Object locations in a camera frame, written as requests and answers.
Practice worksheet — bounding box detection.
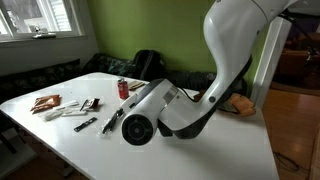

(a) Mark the small object on sill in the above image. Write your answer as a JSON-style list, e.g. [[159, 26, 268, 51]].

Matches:
[[31, 32, 58, 40]]

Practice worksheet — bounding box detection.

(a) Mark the black backpack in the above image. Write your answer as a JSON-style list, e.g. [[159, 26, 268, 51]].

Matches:
[[133, 49, 166, 83]]

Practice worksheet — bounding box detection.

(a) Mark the dark flower patterned cushion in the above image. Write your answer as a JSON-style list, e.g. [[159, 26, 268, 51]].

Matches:
[[164, 70, 218, 92]]

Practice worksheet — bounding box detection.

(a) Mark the red soda can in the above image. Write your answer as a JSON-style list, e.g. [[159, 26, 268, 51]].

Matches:
[[117, 78, 130, 100]]

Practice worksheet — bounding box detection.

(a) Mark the dark leaf patterned cushion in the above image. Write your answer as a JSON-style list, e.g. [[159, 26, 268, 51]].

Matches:
[[81, 53, 138, 79]]

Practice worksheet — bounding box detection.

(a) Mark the black plastic cutlery pack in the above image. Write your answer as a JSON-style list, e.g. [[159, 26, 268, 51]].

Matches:
[[98, 107, 125, 136]]

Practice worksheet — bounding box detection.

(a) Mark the dark brown snack packet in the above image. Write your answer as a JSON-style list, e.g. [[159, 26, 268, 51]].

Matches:
[[79, 97, 101, 112]]

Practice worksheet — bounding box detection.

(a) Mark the black flat strip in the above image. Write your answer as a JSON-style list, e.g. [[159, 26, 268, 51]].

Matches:
[[73, 116, 99, 133]]

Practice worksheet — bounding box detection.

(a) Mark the brown wooden bowl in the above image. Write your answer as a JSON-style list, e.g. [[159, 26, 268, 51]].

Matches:
[[193, 90, 257, 118]]

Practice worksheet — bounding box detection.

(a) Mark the white sachet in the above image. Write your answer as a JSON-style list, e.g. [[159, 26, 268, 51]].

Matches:
[[54, 99, 80, 111], [39, 109, 64, 122], [61, 109, 88, 118]]

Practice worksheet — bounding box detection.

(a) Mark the dark window bench cushion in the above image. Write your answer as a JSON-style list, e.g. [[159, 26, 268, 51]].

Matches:
[[0, 59, 82, 101]]

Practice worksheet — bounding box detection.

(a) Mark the brown wooden furniture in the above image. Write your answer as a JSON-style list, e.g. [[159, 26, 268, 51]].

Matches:
[[273, 33, 320, 91]]

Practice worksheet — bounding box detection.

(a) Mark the grey metal table leg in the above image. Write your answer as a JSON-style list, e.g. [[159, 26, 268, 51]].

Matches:
[[0, 128, 38, 171]]

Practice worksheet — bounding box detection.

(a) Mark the white window frame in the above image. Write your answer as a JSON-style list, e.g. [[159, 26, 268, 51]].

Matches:
[[0, 0, 86, 43]]

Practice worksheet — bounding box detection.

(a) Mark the black floor cable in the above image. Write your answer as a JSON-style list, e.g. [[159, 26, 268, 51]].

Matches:
[[273, 151, 301, 173]]

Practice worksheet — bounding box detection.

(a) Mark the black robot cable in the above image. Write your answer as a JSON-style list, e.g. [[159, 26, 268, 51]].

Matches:
[[279, 9, 320, 56]]

